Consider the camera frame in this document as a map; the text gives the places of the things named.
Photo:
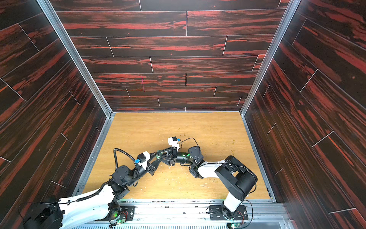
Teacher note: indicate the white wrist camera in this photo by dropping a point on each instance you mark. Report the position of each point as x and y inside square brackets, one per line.
[174, 142]
[143, 159]

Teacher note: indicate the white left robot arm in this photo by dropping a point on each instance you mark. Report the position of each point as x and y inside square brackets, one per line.
[67, 213]

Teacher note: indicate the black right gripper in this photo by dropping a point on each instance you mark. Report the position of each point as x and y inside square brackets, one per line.
[174, 156]

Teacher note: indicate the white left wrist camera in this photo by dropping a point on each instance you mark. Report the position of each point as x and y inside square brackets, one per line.
[143, 159]

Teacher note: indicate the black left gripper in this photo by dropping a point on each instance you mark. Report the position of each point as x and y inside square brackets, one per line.
[152, 167]

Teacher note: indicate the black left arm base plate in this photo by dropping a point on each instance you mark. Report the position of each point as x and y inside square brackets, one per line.
[122, 214]

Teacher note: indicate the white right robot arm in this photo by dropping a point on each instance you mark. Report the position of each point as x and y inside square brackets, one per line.
[238, 179]

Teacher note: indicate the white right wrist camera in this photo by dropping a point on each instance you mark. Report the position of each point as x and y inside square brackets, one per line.
[174, 142]

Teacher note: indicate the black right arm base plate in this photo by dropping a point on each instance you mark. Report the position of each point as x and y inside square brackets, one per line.
[219, 212]

